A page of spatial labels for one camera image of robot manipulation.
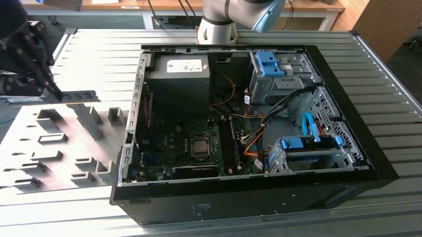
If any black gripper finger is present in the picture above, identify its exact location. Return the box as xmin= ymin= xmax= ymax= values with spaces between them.
xmin=9 ymin=21 xmax=63 ymax=103
xmin=0 ymin=75 xmax=45 ymax=97

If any grey parts rack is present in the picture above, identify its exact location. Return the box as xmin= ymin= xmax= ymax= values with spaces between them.
xmin=13 ymin=102 xmax=130 ymax=192

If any wooden desk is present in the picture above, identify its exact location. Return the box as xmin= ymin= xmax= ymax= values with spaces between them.
xmin=25 ymin=0 xmax=346 ymax=32

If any grey power supply unit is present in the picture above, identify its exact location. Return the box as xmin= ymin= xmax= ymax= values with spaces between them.
xmin=147 ymin=54 xmax=212 ymax=112

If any green motherboard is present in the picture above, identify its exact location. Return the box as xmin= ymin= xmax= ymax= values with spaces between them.
xmin=131 ymin=108 xmax=265 ymax=182

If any silver CPU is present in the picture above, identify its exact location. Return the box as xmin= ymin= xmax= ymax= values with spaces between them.
xmin=193 ymin=140 xmax=210 ymax=154

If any black graphics card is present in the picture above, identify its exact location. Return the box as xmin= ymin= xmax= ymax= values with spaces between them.
xmin=171 ymin=164 xmax=221 ymax=180

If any blue empty disk carrier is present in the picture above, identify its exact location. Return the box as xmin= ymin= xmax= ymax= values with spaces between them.
xmin=256 ymin=50 xmax=285 ymax=79

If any grey metal disk bay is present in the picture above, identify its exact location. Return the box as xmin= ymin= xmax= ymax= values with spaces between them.
xmin=249 ymin=50 xmax=322 ymax=106

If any black open PC case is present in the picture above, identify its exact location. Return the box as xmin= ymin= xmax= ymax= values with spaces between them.
xmin=109 ymin=44 xmax=400 ymax=226

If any hard disk in blue carrier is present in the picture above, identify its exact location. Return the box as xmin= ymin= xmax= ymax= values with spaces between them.
xmin=280 ymin=134 xmax=344 ymax=152

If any perforated steel panel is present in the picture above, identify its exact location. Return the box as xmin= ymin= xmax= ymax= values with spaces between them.
xmin=310 ymin=86 xmax=369 ymax=165

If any wooden cabinet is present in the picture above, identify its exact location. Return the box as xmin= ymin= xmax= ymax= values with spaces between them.
xmin=332 ymin=0 xmax=422 ymax=64

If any dark office chair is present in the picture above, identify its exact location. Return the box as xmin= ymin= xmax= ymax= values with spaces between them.
xmin=403 ymin=32 xmax=422 ymax=51

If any CPU socket metal frame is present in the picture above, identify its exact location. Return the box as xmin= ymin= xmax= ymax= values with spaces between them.
xmin=187 ymin=134 xmax=214 ymax=161

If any yellow wire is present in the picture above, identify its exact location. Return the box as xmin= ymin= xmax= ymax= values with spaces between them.
xmin=212 ymin=70 xmax=237 ymax=107

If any orange wire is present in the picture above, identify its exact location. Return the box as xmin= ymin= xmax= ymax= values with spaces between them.
xmin=244 ymin=134 xmax=265 ymax=157

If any black wire bundle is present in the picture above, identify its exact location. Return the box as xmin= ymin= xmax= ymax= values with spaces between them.
xmin=242 ymin=85 xmax=318 ymax=146

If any thin black hanging cable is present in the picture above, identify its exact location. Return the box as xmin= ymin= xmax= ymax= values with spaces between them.
xmin=285 ymin=0 xmax=296 ymax=22

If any blue flat data wire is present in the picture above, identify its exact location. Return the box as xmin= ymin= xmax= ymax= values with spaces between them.
xmin=302 ymin=112 xmax=324 ymax=143

